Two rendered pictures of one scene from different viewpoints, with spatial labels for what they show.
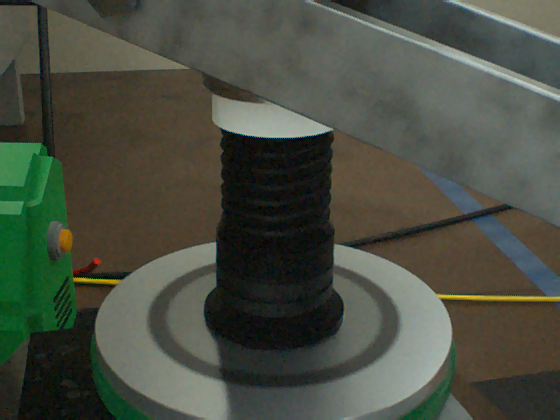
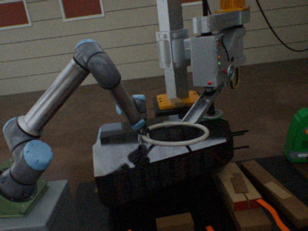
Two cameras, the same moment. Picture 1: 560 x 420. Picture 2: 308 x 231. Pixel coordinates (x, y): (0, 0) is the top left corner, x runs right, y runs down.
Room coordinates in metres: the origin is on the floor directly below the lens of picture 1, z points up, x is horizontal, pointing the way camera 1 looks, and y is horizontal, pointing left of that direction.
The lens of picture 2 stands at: (0.38, -2.42, 1.73)
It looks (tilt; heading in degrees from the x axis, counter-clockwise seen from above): 20 degrees down; 102
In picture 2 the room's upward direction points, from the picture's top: 7 degrees counter-clockwise
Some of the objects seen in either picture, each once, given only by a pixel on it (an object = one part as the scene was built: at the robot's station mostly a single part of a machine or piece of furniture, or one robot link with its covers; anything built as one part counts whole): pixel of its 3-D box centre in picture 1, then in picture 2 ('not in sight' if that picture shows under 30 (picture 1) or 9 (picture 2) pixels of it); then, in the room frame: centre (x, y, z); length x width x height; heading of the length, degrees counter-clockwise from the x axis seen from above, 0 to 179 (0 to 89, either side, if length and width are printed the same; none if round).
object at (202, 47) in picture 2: not in sight; (211, 60); (0.42, 0.08, 1.30); 0.36 x 0.22 x 0.45; 66
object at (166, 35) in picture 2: not in sight; (173, 49); (0.02, 0.72, 1.36); 0.35 x 0.35 x 0.41
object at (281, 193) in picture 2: not in sight; (276, 190); (0.94, -0.18, 0.11); 0.25 x 0.10 x 0.01; 117
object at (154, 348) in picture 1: (273, 320); (210, 113); (0.39, 0.00, 0.83); 0.21 x 0.21 x 0.01
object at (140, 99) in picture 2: not in sight; (139, 103); (-0.10, -0.63, 1.17); 0.10 x 0.09 x 0.12; 48
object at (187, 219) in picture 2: not in sight; (174, 225); (0.05, -0.61, 0.07); 0.30 x 0.12 x 0.12; 17
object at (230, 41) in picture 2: not in sight; (225, 55); (0.56, 0.35, 1.29); 0.74 x 0.23 x 0.49; 66
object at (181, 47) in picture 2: not in sight; (191, 48); (0.22, 0.69, 1.35); 0.74 x 0.34 x 0.25; 170
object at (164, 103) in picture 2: not in sight; (178, 99); (0.02, 0.72, 0.76); 0.49 x 0.49 x 0.05; 13
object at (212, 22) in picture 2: not in sight; (221, 22); (0.54, 0.32, 1.60); 0.96 x 0.25 x 0.17; 66
